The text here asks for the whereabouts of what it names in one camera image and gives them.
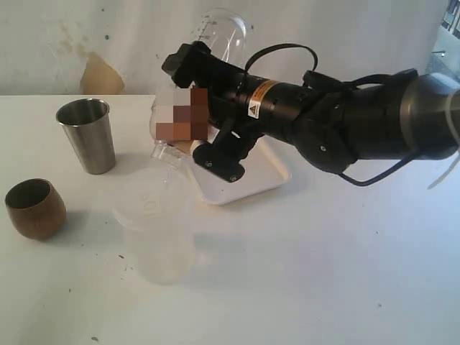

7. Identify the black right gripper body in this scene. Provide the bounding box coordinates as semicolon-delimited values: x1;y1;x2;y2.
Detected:
162;42;262;160

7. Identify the clear plastic shaker lid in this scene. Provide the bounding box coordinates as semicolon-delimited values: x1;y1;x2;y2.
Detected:
149;87;193;169

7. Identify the stainless steel cup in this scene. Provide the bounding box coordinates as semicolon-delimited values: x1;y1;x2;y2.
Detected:
56;98;116;175

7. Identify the brown wooden cup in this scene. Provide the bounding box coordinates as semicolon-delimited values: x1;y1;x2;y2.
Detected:
4;178;66;241

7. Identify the clear graduated shaker cup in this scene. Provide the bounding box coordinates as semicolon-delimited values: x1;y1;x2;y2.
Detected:
162;8;249;88

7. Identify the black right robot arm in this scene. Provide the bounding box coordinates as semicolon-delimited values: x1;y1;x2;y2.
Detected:
162;41;459;183

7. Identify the white rectangular tray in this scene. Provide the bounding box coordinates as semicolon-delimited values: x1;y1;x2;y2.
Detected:
183;138;292;206

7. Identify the frosted plastic deli container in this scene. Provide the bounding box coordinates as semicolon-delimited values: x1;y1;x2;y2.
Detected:
111;166;196;285

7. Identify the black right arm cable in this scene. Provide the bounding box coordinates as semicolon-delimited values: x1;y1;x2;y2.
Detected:
242;43;320;87

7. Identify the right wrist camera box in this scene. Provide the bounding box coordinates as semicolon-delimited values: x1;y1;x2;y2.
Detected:
192;142;245;183

